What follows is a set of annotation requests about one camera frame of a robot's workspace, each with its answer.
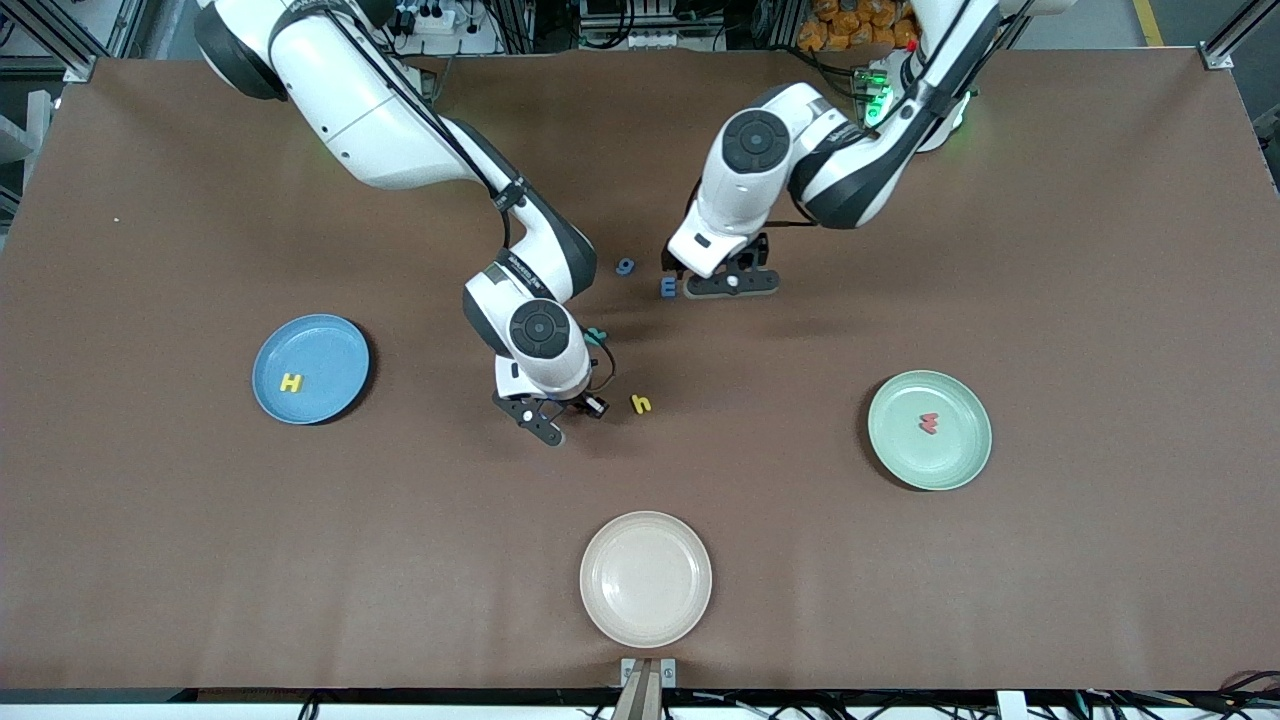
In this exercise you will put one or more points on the metal camera stand bracket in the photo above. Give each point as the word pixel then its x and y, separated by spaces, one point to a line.
pixel 630 668

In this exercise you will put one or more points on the green plate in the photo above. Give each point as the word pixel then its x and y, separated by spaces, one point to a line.
pixel 950 460

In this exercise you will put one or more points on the beige plate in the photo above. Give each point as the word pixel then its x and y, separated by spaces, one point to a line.
pixel 645 580

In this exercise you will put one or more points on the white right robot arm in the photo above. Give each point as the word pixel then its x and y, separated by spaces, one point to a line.
pixel 350 110

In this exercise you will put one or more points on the aluminium frame profile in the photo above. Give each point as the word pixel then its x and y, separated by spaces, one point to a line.
pixel 1218 58
pixel 80 68

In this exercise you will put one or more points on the brown table mat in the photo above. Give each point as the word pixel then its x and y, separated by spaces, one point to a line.
pixel 200 550

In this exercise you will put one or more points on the small red foam letter w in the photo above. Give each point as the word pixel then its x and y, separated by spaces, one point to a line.
pixel 929 424

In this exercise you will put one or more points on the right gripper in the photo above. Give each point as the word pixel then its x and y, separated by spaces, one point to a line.
pixel 577 403

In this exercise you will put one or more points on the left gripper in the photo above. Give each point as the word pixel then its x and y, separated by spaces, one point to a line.
pixel 752 251

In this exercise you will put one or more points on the white power strip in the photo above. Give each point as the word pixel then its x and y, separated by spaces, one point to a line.
pixel 430 20

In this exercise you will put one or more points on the electronics rack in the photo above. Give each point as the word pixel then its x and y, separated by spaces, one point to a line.
pixel 640 25

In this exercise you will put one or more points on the yellow foam capital H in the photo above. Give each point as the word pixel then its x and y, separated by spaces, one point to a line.
pixel 291 382

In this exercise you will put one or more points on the teal foam letter R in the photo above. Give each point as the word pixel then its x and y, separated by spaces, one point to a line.
pixel 598 336

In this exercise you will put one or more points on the blue plate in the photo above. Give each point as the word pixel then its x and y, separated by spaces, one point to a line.
pixel 310 400

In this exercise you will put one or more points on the yellow foam small h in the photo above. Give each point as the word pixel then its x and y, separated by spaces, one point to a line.
pixel 641 403

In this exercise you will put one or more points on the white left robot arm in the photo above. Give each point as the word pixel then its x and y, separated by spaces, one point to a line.
pixel 730 205

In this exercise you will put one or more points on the orange snack bags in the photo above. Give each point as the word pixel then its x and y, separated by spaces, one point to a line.
pixel 850 25

